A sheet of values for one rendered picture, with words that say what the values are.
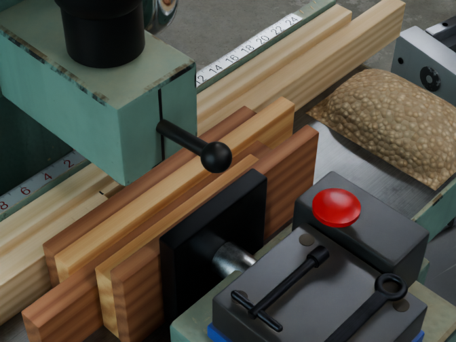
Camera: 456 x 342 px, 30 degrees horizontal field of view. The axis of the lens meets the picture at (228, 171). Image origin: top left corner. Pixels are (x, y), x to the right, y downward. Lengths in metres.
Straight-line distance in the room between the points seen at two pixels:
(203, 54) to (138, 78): 1.79
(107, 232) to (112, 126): 0.10
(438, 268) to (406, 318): 1.08
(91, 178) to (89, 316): 0.11
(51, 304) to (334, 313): 0.19
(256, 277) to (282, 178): 0.14
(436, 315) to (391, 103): 0.24
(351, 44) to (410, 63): 0.31
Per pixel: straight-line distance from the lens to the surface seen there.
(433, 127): 0.74
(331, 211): 0.52
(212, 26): 2.44
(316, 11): 0.81
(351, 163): 0.73
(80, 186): 0.64
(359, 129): 0.75
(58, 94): 0.57
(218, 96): 0.71
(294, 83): 0.75
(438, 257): 1.60
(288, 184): 0.65
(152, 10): 0.71
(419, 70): 1.10
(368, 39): 0.83
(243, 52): 0.75
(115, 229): 0.60
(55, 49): 0.57
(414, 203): 0.71
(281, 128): 0.70
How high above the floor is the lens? 1.41
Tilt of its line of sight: 45 degrees down
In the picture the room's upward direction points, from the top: 1 degrees clockwise
